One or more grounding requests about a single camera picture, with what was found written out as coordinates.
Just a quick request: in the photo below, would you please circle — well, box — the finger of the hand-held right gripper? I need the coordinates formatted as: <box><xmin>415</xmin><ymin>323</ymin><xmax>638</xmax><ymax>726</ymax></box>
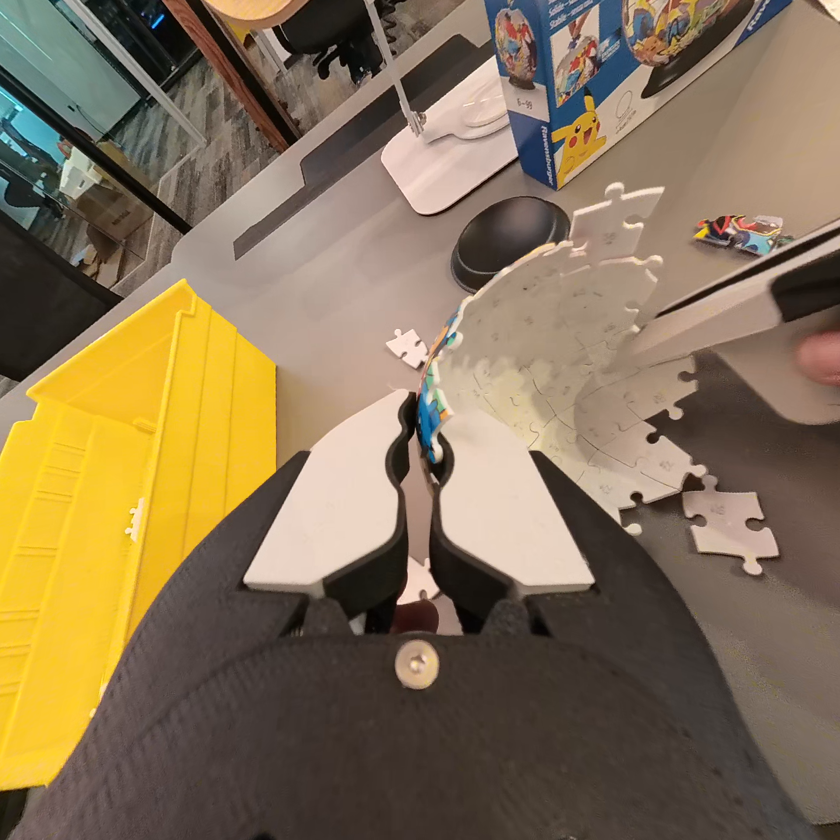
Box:
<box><xmin>622</xmin><ymin>281</ymin><xmax>786</xmax><ymax>370</ymax></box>
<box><xmin>655</xmin><ymin>222</ymin><xmax>840</xmax><ymax>324</ymax></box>

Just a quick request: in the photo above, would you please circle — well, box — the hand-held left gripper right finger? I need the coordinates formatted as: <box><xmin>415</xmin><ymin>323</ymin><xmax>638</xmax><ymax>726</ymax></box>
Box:
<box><xmin>428</xmin><ymin>413</ymin><xmax>596</xmax><ymax>634</ymax></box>

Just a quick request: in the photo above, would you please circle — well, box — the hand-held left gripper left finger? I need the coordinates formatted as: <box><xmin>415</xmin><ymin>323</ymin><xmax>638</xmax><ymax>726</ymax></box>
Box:
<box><xmin>243</xmin><ymin>390</ymin><xmax>413</xmax><ymax>634</ymax></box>

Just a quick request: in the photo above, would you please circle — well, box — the partly built puzzle ball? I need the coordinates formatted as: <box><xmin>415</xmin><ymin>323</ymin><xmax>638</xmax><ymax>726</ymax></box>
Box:
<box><xmin>416</xmin><ymin>182</ymin><xmax>710</xmax><ymax>536</ymax></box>

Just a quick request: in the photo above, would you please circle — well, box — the black round ball stand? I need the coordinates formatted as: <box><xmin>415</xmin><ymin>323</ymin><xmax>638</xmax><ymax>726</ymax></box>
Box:
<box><xmin>450</xmin><ymin>196</ymin><xmax>571</xmax><ymax>294</ymax></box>

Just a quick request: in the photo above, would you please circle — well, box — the blue puzzle box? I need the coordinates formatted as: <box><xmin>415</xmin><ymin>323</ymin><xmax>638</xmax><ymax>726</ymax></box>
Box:
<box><xmin>484</xmin><ymin>0</ymin><xmax>794</xmax><ymax>191</ymax></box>

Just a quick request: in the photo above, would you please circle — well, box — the person's right hand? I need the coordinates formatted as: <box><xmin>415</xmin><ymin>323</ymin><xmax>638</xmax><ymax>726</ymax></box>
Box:
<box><xmin>797</xmin><ymin>331</ymin><xmax>840</xmax><ymax>387</ymax></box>

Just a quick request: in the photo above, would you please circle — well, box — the yellow plastic bin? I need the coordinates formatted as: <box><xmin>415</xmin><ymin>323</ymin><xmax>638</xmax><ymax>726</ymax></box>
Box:
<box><xmin>0</xmin><ymin>279</ymin><xmax>278</xmax><ymax>791</ymax></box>

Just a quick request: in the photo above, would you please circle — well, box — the white rounded board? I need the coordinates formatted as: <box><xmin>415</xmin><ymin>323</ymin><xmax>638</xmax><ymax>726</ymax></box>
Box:
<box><xmin>381</xmin><ymin>56</ymin><xmax>521</xmax><ymax>216</ymax></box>

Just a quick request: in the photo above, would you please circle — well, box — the black mesh office chair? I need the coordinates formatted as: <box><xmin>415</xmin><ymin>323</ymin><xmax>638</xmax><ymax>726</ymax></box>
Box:
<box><xmin>0</xmin><ymin>217</ymin><xmax>124</xmax><ymax>382</ymax></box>
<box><xmin>272</xmin><ymin>0</ymin><xmax>395</xmax><ymax>83</ymax></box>

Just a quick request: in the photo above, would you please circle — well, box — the brown cardboard box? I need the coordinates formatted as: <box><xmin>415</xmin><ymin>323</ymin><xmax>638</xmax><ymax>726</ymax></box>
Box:
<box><xmin>59</xmin><ymin>147</ymin><xmax>155</xmax><ymax>257</ymax></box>

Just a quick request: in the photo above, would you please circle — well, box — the glass railing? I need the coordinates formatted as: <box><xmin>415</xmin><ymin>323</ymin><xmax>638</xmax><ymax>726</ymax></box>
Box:
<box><xmin>0</xmin><ymin>0</ymin><xmax>207</xmax><ymax>237</ymax></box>

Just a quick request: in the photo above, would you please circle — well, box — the brown wooden post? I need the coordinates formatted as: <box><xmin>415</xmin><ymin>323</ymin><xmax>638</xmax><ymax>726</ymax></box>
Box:
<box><xmin>164</xmin><ymin>0</ymin><xmax>309</xmax><ymax>153</ymax></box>

